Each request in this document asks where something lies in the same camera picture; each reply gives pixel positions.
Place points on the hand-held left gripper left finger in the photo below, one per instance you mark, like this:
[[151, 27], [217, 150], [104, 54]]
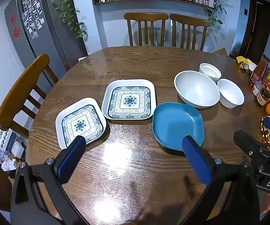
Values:
[[71, 160]]

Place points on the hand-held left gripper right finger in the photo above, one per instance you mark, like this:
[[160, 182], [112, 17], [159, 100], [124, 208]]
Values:
[[195, 161]]

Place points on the patterned square plate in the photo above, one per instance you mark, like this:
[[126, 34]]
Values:
[[128, 99], [79, 125]]

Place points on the blue square plate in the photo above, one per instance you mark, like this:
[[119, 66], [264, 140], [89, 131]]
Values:
[[176, 124]]

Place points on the medium white bowl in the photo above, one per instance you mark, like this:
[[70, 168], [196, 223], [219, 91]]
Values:
[[231, 93]]

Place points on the large white bowl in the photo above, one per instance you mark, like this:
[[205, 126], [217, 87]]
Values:
[[195, 90]]

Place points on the small white ramekin bowl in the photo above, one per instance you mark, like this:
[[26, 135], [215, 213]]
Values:
[[209, 71]]

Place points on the wooden beaded mat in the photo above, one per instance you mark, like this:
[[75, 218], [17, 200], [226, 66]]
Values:
[[265, 136]]

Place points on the brown sauce jar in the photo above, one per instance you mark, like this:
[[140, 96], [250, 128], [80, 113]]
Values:
[[263, 98]]

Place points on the small white-label jar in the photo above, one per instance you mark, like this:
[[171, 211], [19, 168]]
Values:
[[257, 88]]

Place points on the red sauce bottle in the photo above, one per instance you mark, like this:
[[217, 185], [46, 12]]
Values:
[[260, 70]]

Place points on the white crumpled bag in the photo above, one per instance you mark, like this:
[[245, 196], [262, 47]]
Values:
[[9, 165]]

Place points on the yellow snack bag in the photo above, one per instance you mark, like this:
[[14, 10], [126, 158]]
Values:
[[245, 63]]

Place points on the wooden dining chair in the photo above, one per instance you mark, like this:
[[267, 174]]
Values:
[[22, 91], [188, 20], [145, 16]]

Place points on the light wooden furniture top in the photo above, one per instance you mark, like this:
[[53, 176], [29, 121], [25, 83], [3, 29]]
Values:
[[221, 52]]

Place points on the dark wooden door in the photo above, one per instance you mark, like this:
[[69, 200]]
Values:
[[256, 28]]

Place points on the grey refrigerator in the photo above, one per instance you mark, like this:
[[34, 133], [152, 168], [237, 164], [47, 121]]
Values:
[[52, 32]]

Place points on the small-leaf trailing vine plant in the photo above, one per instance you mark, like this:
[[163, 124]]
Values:
[[215, 9]]

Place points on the red fridge sticker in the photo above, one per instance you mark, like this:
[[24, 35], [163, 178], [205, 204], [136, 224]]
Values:
[[16, 32], [12, 18]]

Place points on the hanging green vine plant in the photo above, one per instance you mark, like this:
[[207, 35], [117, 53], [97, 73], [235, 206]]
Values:
[[68, 11]]

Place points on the cluster of fridge photo magnets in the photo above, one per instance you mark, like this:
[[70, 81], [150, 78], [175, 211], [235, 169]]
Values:
[[31, 14]]

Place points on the dark wall switch panel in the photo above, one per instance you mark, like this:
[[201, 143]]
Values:
[[245, 11]]

